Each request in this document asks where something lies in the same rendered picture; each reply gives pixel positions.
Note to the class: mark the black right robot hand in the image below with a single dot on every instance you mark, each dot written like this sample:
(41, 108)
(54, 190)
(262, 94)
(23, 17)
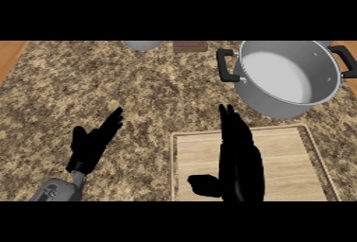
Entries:
(239, 157)

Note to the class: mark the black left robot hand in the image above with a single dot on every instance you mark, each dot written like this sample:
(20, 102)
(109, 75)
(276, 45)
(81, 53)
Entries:
(90, 143)

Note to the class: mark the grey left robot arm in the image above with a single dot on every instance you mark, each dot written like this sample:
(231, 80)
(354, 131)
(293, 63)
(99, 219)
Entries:
(59, 190)

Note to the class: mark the pale wooden tray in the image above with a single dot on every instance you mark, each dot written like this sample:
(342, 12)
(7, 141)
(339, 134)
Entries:
(252, 164)

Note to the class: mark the grey metal pot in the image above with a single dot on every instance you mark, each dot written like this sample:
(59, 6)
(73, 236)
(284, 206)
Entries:
(284, 77)

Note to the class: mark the grey round bowl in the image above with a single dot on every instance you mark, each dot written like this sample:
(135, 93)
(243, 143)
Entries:
(141, 45)

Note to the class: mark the dark brown wooden block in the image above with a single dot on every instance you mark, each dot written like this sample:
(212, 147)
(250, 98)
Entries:
(189, 46)

